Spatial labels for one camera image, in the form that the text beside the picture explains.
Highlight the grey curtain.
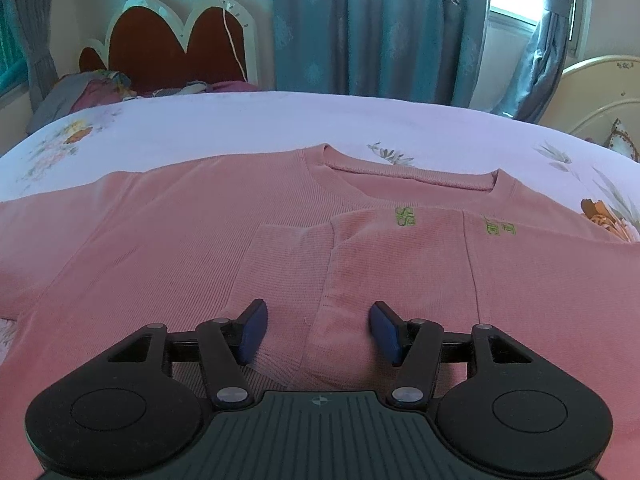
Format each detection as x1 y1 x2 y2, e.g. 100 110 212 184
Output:
0 0 60 113

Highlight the teal patterned curtain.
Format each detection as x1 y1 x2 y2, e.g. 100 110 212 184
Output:
269 0 490 109

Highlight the white cable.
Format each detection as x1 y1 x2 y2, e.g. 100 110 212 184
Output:
196 0 251 83

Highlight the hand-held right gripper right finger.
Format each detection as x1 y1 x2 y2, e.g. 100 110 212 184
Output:
370 301 541 409

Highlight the pile of bedding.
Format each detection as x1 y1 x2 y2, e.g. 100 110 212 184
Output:
27 69 138 133

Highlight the pink knit sweater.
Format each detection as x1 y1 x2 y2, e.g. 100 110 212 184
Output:
0 143 640 480

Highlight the red headboard with white trim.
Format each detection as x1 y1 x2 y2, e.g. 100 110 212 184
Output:
79 0 261 95

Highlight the cream arched headboard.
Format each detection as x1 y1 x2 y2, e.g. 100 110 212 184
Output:
559 54 640 153

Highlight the patterned cushion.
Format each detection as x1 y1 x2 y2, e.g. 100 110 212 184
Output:
606 118 640 162

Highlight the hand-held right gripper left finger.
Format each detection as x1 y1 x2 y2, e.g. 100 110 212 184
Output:
100 299 269 409

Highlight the floral white bedsheet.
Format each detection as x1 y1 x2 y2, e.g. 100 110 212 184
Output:
0 89 640 351

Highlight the tied teal curtain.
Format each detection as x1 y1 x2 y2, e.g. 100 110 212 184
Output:
492 0 583 126

